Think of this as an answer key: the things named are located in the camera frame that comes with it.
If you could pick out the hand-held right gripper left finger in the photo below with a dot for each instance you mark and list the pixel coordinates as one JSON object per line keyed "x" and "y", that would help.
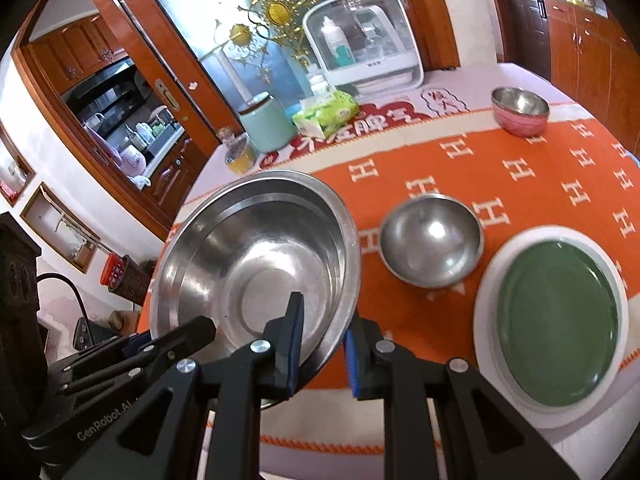
{"x": 295, "y": 340}

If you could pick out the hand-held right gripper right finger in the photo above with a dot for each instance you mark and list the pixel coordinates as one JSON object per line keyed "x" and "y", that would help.
{"x": 354, "y": 360}

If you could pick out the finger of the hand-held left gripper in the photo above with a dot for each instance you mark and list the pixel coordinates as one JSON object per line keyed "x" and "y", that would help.
{"x": 137, "y": 345}
{"x": 190, "y": 330}

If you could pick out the large steel bowl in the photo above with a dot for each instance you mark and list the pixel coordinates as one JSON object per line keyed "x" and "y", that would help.
{"x": 235, "y": 260}

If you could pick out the large white plate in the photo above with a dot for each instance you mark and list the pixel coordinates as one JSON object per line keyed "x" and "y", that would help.
{"x": 485, "y": 320}

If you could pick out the small steel bowl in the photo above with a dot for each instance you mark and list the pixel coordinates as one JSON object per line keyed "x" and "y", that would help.
{"x": 430, "y": 240}

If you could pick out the green plate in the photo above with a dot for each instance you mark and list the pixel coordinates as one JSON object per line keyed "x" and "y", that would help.
{"x": 555, "y": 320}

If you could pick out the pink steel bowl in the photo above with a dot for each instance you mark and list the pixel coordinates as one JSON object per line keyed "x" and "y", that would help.
{"x": 517, "y": 122}

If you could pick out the red box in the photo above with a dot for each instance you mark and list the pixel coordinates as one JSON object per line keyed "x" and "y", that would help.
{"x": 115, "y": 272}

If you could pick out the dark carved wooden stand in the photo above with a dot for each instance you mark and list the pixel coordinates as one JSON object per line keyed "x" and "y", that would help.
{"x": 20, "y": 285}

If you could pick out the glass jar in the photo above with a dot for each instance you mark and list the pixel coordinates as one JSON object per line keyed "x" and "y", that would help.
{"x": 240, "y": 157}

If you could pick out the white floral pot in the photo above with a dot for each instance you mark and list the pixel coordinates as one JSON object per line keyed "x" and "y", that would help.
{"x": 130, "y": 160}

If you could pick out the mint green canister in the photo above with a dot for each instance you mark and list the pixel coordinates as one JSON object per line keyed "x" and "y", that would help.
{"x": 265, "y": 130}

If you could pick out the orange printed blanket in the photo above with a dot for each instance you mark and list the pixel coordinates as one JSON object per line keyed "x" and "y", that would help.
{"x": 450, "y": 170}

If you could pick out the green tissue pack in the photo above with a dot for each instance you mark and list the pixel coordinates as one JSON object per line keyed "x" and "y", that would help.
{"x": 330, "y": 115}

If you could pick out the black range hood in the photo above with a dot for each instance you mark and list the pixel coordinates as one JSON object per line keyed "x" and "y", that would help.
{"x": 100, "y": 85}

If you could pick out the white countertop storage cabinet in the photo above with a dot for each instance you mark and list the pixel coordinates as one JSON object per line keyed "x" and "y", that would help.
{"x": 390, "y": 80}

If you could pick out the glass door with gold ornament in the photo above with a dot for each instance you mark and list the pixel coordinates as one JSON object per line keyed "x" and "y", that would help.
{"x": 200, "y": 20}

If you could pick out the dark wooden door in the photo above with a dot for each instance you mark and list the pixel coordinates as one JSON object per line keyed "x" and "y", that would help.
{"x": 520, "y": 20}

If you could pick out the wooden cabinet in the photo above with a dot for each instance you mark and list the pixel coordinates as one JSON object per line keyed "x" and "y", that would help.
{"x": 590, "y": 60}

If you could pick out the recessed wall shelf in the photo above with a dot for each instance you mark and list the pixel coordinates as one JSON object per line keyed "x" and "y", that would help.
{"x": 15, "y": 170}
{"x": 60, "y": 225}

